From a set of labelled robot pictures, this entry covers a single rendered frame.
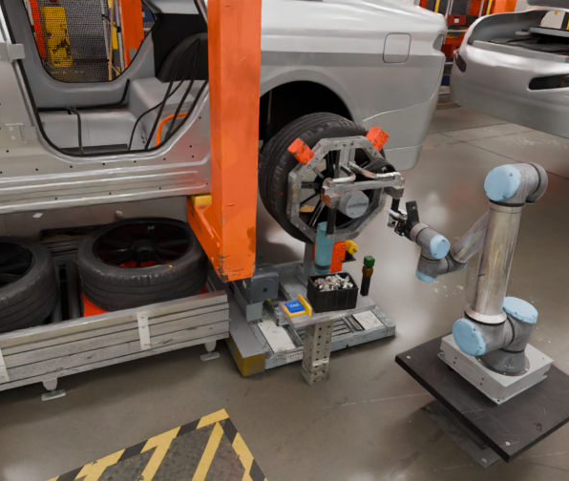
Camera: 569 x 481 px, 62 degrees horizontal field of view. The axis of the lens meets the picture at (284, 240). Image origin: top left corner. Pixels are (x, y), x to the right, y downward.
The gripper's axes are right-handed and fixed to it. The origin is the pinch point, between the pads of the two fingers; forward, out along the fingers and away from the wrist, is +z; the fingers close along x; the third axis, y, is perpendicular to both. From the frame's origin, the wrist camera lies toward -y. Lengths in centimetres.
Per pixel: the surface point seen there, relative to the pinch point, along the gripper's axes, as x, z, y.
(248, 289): -62, 28, 50
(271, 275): -49, 27, 44
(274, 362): -57, 0, 78
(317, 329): -44, -17, 48
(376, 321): 9, 8, 75
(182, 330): -99, 18, 60
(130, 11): -75, 284, -63
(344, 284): -31.7, -15.2, 26.7
